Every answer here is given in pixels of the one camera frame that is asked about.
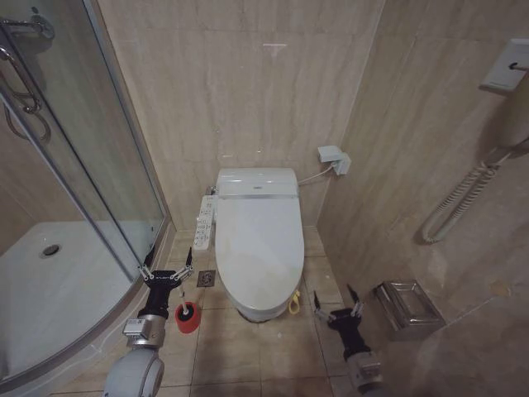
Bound steel tissue holder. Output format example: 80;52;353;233
373;279;447;334

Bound white toilet bowl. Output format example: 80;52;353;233
225;285;297;324

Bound white toilet control panel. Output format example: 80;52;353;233
193;194;218;252

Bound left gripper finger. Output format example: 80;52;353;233
136;246;155;283
172;246;196;284

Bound silver shower hose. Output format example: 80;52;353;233
0;45;53;142

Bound curved glass shower enclosure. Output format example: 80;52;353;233
0;0;173;390

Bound white shower tray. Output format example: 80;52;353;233
0;220;164;382

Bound white toilet lid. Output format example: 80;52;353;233
213;194;306;309

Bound red brush holder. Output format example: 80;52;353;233
174;302;202;333

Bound chrome shower mixer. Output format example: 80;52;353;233
0;15;55;41

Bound white power cable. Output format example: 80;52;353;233
297;162;336;186

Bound white wall phone base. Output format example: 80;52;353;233
479;37;529;94

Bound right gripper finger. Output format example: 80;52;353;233
346;283;366;318
312;290;336;324

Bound round shower drain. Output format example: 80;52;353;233
38;243;63;260

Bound white toilet brush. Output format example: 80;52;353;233
178;289;201;322

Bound white toilet rear unit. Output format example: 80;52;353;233
216;166;299;201

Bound grey wall socket box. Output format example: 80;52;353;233
317;145;353;177

